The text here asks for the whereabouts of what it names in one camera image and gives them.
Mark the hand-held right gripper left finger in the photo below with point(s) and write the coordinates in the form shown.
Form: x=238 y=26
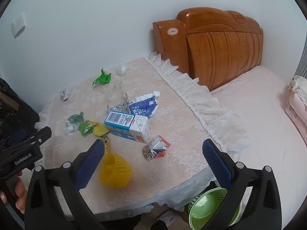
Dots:
x=90 y=163

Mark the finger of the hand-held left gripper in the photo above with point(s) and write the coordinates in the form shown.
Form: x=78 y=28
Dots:
x=15 y=137
x=39 y=136

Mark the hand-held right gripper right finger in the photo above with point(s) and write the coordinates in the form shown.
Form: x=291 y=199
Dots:
x=217 y=165

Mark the green plastic basket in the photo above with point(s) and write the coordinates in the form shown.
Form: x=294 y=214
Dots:
x=208 y=203

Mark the silver blister pack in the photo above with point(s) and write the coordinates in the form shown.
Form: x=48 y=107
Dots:
x=118 y=106

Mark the blue white mask package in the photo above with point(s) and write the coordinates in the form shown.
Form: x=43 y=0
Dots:
x=144 y=105

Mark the person's left hand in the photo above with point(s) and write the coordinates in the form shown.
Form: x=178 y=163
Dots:
x=19 y=194

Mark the gold twisted wrapper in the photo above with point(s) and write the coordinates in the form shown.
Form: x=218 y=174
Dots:
x=106 y=142

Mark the dark patterned cloth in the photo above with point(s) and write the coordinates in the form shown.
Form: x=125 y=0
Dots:
x=16 y=110

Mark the yellow foam fruit net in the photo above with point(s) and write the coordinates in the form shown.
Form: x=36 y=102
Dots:
x=116 y=170

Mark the yellow wrapper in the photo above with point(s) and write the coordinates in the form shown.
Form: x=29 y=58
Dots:
x=102 y=129

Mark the green wrapper white letters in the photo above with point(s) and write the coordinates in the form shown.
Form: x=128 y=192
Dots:
x=86 y=127

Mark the green white crumpled wrapper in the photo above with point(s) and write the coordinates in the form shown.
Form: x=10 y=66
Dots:
x=73 y=122

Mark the crumpled foil ball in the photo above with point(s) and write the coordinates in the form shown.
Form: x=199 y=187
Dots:
x=64 y=95

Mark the blue white milk carton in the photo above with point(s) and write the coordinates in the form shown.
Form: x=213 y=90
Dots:
x=127 y=125

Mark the white lace tablecloth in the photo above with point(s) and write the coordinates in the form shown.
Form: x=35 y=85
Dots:
x=168 y=124

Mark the silver red snack wrapper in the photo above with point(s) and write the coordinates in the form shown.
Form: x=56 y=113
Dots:
x=154 y=148

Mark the pink bed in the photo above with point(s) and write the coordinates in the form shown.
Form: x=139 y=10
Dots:
x=259 y=115

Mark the person's patterned sock foot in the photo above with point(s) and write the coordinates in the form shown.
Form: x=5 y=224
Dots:
x=168 y=218

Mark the clear plastic bottle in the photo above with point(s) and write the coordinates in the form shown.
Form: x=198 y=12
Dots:
x=115 y=88

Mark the green candy wrapper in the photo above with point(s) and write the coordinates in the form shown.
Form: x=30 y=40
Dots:
x=102 y=78

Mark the clear plastic wrapper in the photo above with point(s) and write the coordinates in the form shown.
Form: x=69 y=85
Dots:
x=122 y=70

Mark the folded pink blanket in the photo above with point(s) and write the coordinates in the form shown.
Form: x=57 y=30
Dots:
x=296 y=105

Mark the carved wooden headboard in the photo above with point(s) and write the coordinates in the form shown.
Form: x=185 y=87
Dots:
x=215 y=48

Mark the white radiator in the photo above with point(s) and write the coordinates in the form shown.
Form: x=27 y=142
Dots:
x=303 y=64

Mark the white wall switch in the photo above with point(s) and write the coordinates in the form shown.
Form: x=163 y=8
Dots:
x=18 y=25

